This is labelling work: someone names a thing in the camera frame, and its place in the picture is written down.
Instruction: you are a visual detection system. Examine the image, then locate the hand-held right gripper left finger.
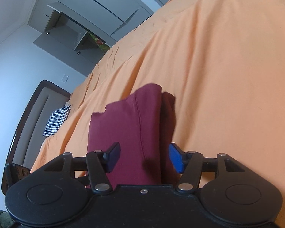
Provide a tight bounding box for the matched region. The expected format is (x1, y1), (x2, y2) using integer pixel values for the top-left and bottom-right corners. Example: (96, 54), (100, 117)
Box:
(43, 142), (121, 193)

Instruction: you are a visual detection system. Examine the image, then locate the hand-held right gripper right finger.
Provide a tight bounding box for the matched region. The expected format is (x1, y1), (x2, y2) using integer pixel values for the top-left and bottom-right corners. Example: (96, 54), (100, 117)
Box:
(169, 143), (245, 193)

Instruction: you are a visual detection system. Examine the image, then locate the maroon sweater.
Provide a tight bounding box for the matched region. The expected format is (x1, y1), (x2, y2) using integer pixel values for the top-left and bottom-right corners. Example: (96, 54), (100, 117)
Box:
(88, 84), (177, 186)

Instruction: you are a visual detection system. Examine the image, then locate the person's left forearm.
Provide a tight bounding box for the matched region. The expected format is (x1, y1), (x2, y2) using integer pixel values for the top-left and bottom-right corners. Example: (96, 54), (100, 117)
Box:
(0, 210), (13, 228)

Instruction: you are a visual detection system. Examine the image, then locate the dark padded bed headboard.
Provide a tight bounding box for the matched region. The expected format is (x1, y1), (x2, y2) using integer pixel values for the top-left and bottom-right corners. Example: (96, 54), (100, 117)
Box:
(8, 80), (72, 171)

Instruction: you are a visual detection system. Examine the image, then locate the black white houndstooth pillow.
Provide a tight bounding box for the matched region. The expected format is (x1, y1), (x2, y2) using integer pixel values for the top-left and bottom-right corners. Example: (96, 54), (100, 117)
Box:
(43, 105), (72, 138)

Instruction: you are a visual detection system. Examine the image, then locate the orange blanket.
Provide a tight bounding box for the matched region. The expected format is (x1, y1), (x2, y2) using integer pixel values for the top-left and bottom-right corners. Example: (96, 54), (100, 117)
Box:
(30, 0), (285, 228)

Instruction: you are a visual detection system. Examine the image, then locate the colourful printed bag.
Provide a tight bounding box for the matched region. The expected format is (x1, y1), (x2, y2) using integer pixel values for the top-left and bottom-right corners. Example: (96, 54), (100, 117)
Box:
(89, 31), (112, 53)

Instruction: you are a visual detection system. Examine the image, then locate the grey wardrobe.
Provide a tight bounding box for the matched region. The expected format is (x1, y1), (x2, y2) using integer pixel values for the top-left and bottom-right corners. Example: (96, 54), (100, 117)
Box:
(28, 0), (214, 77)

